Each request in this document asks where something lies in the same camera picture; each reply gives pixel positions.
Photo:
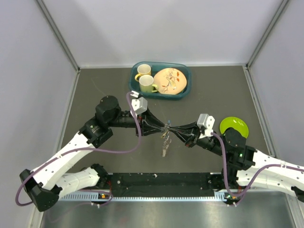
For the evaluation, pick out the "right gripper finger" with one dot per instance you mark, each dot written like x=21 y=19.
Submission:
x=184 y=129
x=182 y=137

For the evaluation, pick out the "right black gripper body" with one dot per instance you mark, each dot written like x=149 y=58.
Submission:
x=192 y=143

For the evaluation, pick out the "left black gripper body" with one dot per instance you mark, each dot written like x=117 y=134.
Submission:
x=141 y=119

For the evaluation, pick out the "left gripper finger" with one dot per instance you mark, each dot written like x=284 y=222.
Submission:
x=152 y=120
x=152 y=130

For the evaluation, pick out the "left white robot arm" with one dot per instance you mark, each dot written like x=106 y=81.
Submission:
x=49 y=182

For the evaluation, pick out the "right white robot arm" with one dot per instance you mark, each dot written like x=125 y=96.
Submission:
x=243 y=166

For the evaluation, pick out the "teal plastic tub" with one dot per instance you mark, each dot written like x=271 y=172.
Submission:
x=156 y=67

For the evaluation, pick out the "front yellow-green mug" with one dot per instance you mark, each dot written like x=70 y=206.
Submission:
x=147 y=84

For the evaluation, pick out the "lime green plate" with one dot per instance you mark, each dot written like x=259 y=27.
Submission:
x=235 y=123

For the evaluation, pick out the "floral peach plate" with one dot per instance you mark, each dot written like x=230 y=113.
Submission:
x=170 y=81

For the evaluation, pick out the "rear yellow mug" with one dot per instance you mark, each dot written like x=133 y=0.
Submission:
x=143 y=69

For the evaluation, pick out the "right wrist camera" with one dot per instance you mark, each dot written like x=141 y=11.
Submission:
x=205 y=124

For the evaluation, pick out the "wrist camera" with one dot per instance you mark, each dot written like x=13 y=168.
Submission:
x=205 y=124
x=139 y=103

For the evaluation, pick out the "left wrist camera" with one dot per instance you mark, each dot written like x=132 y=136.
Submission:
x=139 y=103

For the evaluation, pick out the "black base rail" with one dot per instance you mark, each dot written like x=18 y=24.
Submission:
x=170 y=185

